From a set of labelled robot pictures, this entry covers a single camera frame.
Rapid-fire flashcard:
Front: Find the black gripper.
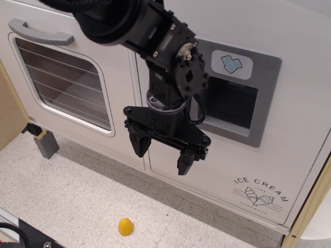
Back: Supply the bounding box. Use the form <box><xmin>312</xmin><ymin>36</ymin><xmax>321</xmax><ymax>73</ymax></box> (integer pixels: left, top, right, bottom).
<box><xmin>124</xmin><ymin>106</ymin><xmax>211</xmax><ymax>176</ymax></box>

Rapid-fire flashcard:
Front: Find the white toy fridge door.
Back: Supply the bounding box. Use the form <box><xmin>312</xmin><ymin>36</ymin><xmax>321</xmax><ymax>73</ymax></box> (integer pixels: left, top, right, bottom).
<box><xmin>149</xmin><ymin>1</ymin><xmax>330</xmax><ymax>234</ymax></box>

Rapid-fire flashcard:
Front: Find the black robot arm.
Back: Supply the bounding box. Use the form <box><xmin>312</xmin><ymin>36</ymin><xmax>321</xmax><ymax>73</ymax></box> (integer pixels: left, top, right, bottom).
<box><xmin>45</xmin><ymin>1</ymin><xmax>211</xmax><ymax>175</ymax></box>

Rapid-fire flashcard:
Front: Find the yellow toy lemon half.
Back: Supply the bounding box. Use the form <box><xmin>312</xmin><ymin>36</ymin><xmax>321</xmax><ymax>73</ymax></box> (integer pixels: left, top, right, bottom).
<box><xmin>118</xmin><ymin>218</ymin><xmax>134</xmax><ymax>236</ymax></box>

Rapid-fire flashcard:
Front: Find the white toy oven door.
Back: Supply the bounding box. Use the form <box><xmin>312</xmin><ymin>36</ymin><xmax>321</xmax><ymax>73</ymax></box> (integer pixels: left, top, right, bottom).
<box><xmin>1</xmin><ymin>1</ymin><xmax>146</xmax><ymax>170</ymax></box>

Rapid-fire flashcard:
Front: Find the grey ice dispenser panel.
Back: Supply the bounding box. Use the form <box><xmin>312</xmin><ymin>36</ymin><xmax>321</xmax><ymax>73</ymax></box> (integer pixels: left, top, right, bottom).
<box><xmin>198</xmin><ymin>39</ymin><xmax>282</xmax><ymax>148</ymax></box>

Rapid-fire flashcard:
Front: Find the grey kitchen leg block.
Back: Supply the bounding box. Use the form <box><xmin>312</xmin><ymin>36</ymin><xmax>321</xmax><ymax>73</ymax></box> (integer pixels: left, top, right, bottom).
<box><xmin>34</xmin><ymin>132</ymin><xmax>59</xmax><ymax>159</ymax></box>

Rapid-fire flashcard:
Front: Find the light wooden left panel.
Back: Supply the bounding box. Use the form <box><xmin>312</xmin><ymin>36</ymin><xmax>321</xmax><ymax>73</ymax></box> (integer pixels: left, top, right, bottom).
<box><xmin>1</xmin><ymin>62</ymin><xmax>29</xmax><ymax>150</ymax></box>

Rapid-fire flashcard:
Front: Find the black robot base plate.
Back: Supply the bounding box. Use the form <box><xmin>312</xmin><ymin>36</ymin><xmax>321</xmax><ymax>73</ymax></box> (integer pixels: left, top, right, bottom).
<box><xmin>18</xmin><ymin>219</ymin><xmax>64</xmax><ymax>248</ymax></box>

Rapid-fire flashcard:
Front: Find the light wooden side post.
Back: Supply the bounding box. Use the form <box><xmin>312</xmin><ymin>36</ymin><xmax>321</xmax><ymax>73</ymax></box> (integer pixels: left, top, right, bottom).
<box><xmin>281</xmin><ymin>154</ymin><xmax>330</xmax><ymax>247</ymax></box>

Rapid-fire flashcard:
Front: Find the black braided cable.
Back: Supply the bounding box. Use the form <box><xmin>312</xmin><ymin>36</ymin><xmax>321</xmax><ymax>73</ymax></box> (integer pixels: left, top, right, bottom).
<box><xmin>0</xmin><ymin>222</ymin><xmax>33</xmax><ymax>248</ymax></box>

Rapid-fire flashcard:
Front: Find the grey oven door handle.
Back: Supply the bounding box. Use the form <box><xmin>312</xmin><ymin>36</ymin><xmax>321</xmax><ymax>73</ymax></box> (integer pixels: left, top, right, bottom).
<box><xmin>8</xmin><ymin>19</ymin><xmax>74</xmax><ymax>46</ymax></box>

